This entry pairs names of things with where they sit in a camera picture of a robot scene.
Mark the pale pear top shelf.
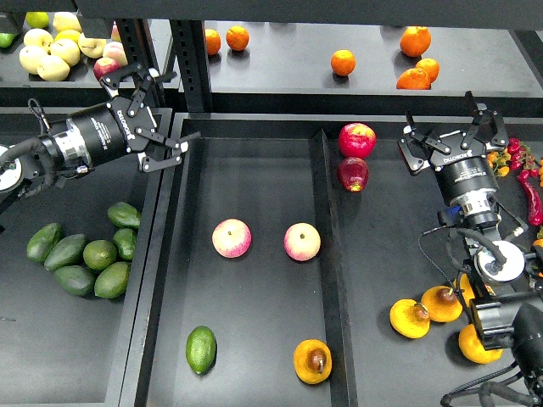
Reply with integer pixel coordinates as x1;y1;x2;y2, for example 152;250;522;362
53;12;82;33

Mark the black shelf post right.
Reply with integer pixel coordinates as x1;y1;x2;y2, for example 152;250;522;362
170;20;212;113

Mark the red apple upper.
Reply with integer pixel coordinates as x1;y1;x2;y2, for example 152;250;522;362
338;123;377;159

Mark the round green avocado middle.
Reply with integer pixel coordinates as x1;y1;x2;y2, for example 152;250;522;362
83;240;117;271

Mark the green avocado right pile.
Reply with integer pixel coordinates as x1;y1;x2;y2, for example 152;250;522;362
113;228;137;261

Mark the pale yellow pear front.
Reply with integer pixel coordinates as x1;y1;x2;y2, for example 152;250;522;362
36;55;70;81

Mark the yellow lemon on shelf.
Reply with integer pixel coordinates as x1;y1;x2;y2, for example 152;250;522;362
54;29;81;43

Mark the orange shelf middle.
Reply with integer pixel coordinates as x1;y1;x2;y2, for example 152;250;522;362
330;49;356;76

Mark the pale yellow pear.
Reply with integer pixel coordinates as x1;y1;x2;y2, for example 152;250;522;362
36;55;70;81
77;33;107;59
49;39;81;67
19;45;48;75
23;28;53;50

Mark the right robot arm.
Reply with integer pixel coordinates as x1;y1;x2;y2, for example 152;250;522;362
398;92;542;406

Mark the pale yellow pear upper left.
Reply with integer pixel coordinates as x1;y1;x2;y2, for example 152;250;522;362
23;28;53;50

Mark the dark avocado far left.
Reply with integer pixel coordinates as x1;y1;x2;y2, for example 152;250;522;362
26;222;63;264

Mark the black shelf post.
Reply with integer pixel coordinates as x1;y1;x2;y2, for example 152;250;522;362
115;18;159;71
170;20;212;113

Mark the orange shelf front right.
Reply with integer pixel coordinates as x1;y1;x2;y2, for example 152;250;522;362
396;68;431;90

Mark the pale yellow pear centre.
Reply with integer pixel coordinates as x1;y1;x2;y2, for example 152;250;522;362
49;39;81;67

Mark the dark red apple lower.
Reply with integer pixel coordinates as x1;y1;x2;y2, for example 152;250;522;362
337;157;369;192

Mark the dark avocado top pile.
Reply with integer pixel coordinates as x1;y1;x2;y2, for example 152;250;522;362
107;202;141;230

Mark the orange shelf small right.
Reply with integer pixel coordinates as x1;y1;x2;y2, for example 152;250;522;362
416;58;440;83

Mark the black shelf post left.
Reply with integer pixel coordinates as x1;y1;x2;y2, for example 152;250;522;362
115;18;159;71

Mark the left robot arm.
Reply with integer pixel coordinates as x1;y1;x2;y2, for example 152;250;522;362
1;63;200;210

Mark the peach behind post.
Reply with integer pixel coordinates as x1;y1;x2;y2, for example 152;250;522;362
110;23;121;42

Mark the yellow pear back pile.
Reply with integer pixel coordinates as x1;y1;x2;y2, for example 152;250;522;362
453;273;475;306

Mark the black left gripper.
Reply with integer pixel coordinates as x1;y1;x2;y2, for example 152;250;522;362
67;63;201;172

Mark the red chili pepper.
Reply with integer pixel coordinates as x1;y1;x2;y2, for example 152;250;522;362
517;170;542;226

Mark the orange shelf top right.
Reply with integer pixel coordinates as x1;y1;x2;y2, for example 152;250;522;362
400;25;432;58

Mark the pale yellow pear right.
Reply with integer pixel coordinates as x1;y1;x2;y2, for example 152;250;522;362
77;33;107;59

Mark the pink apple left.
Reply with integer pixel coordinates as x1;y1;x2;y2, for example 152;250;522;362
211;219;252;259

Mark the orange shelf far left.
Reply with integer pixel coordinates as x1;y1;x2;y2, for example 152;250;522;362
204;29;221;56

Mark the red cherry tomato bunch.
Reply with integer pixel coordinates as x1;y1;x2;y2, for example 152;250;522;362
507;137;540;180

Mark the orange tomatoes right edge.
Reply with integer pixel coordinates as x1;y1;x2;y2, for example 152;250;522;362
538;158;543;188

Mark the green lime top shelf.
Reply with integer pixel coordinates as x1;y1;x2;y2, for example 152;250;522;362
25;11;49;29

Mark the red apple on shelf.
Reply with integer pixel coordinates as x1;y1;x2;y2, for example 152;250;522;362
93;57;121;81

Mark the peach on shelf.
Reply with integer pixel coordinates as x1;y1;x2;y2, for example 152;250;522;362
103;42;128;67

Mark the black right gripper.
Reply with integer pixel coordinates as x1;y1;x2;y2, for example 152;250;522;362
397;91;509;206

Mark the orange cherry tomato bunch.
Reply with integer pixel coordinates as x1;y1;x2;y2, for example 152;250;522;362
487;149;511;177

